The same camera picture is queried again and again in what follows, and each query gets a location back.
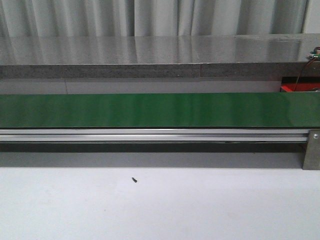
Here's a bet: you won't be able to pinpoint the grey stone counter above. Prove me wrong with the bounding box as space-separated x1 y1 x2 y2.
0 33 320 79

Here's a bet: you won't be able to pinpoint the red bin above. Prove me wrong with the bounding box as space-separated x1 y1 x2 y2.
280 76 320 92

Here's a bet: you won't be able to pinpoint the green conveyor belt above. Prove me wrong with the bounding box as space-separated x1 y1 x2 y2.
0 92 320 128

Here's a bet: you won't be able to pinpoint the green circuit board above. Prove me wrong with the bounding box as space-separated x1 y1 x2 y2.
307 48 320 60

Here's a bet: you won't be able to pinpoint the grey curtain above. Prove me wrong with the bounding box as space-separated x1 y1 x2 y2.
0 0 309 37

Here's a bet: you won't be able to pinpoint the aluminium conveyor rail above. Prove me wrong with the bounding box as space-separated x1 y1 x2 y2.
0 128 310 142

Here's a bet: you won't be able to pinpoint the steel conveyor bracket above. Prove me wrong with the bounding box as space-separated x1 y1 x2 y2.
302 129 320 170

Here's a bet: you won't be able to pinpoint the red and black wires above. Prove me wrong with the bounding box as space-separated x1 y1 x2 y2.
293 46 320 93

